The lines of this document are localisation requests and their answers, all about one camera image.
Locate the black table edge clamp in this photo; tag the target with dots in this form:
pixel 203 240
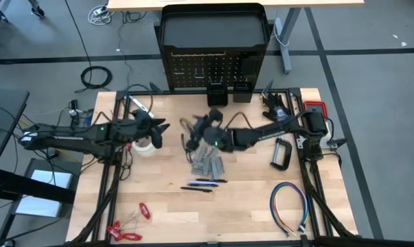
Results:
pixel 335 141

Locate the metal pegboard hook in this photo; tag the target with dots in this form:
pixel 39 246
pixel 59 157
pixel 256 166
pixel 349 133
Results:
pixel 215 82
pixel 199 73
pixel 178 72

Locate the black pegboard bin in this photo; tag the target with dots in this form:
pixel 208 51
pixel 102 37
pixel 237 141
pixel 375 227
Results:
pixel 217 96
pixel 242 94

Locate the silver metal ruler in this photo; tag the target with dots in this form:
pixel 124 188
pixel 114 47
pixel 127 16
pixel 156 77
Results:
pixel 139 104

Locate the white topped stand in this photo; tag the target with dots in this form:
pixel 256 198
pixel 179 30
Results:
pixel 48 178

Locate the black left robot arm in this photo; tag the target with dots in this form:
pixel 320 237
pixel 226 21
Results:
pixel 72 137

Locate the black C-clamp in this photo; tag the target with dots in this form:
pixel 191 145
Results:
pixel 288 152

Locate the red framed black device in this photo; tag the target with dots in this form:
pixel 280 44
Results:
pixel 309 103

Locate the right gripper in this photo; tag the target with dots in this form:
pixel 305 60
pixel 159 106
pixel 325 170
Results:
pixel 210 132

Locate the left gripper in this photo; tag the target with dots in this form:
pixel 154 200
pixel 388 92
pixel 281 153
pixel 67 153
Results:
pixel 141 123

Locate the black glove grey cuff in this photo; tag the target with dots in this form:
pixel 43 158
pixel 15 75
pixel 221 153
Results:
pixel 275 106

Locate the person's shoe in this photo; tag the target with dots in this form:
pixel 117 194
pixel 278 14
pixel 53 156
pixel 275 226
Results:
pixel 37 12

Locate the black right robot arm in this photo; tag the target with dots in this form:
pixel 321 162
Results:
pixel 261 133

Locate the black pegboard cart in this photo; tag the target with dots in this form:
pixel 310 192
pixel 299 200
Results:
pixel 210 34

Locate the long metal pegboard rail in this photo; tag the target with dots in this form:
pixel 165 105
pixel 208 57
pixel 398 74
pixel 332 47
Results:
pixel 198 53

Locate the black side table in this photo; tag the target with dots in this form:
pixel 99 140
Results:
pixel 4 113

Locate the black aluminium table frame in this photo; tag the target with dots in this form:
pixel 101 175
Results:
pixel 121 97

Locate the white tape roll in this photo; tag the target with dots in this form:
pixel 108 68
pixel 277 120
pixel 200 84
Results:
pixel 143 150

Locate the black pen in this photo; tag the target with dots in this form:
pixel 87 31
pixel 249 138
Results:
pixel 196 189
pixel 210 180

